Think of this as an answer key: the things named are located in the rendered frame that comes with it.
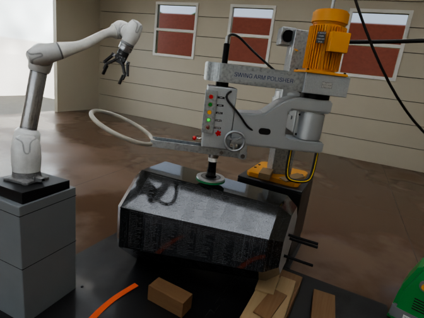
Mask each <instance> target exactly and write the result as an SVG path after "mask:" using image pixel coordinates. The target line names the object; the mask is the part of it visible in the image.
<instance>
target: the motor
mask: <svg viewBox="0 0 424 318"><path fill-rule="evenodd" d="M349 18H350V14H349V13H348V12H347V11H345V10H343V9H335V8H321V9H317V10H316V11H314V12H313V15H312V22H311V23H312V24H313V25H312V26H310V28H309V35H308V39H307V45H306V49H305V55H304V59H303V66H302V68H305V69H297V68H296V69H294V72H306V73H317V74H327V75H333V76H343V77H348V75H347V74H346V73H344V74H339V73H335V72H338V71H339V65H340V62H341V56H342V54H346V53H347V51H348V46H349V42H350V37H351V34H350V33H347V28H345V26H347V25H348V21H349Z"/></svg>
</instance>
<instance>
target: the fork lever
mask: <svg viewBox="0 0 424 318"><path fill-rule="evenodd" d="M153 139H155V140H152V139H151V141H150V142H152V143H153V145H152V146H150V147H155V148H165V149H170V150H179V151H189V152H194V153H204V154H209V155H218V156H227V157H233V158H239V151H238V152H231V151H228V150H225V149H218V148H207V147H202V146H201V143H198V142H193V141H184V140H179V139H170V138H161V137H155V136H153ZM240 157H241V158H242V159H243V158H245V155H244V154H242V155H240Z"/></svg>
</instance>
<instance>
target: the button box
mask: <svg viewBox="0 0 424 318"><path fill-rule="evenodd" d="M210 94H213V95H214V98H213V99H212V100H210V99H209V98H208V96H209V95H210ZM217 96H218V91H213V90H206V93H205V99H204V110H203V121H202V128H201V132H202V133H211V134H213V128H214V122H215V112H216V101H217ZM208 102H212V103H213V106H212V107H208ZM207 110H211V111H212V114H211V115H208V114H207ZM207 117H210V118H211V122H206V118H207ZM206 125H210V129H209V130H206V129H205V126H206Z"/></svg>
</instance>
